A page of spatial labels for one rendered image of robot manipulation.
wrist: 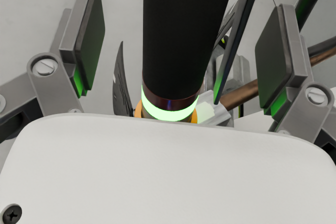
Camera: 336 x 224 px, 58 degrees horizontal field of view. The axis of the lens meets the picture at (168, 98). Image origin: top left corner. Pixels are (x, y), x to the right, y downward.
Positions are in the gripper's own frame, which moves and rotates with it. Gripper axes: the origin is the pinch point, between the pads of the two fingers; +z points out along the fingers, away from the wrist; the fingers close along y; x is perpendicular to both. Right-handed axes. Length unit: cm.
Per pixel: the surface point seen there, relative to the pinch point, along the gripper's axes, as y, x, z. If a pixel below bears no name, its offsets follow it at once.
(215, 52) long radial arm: 13, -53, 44
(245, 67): 20, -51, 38
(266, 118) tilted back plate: 25, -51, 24
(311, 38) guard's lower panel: 71, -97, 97
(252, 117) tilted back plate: 22, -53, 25
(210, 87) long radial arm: 12, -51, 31
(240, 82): 18, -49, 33
